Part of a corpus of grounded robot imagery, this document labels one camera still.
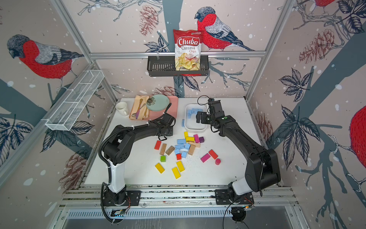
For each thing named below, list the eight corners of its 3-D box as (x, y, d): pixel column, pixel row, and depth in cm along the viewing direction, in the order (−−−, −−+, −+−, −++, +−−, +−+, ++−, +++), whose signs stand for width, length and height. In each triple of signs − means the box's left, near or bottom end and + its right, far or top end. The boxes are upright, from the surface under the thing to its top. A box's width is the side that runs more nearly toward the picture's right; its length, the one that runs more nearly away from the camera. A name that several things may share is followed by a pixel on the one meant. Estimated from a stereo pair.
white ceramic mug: (121, 121, 110) (116, 113, 102) (119, 111, 116) (115, 103, 109) (130, 118, 111) (126, 110, 104) (128, 108, 118) (124, 100, 111)
